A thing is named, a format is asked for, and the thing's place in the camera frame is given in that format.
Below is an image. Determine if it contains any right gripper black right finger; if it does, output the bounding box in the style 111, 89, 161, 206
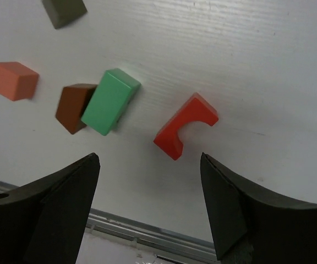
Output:
200, 154, 317, 263

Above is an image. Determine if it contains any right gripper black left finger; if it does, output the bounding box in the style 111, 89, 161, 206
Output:
0, 153, 100, 263

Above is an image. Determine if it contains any green rectangular wood block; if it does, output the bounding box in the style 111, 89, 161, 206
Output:
81, 68, 141, 136

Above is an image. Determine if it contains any brown wood block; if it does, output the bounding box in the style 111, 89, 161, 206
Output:
55, 83, 97, 135

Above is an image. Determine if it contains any salmon cube wood block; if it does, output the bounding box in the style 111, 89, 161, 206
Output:
0, 62, 40, 101

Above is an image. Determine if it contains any olive roof wood block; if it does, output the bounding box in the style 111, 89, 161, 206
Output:
41, 0, 88, 29

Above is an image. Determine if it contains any aluminium table edge rail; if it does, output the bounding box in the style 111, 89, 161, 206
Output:
0, 181, 217, 263

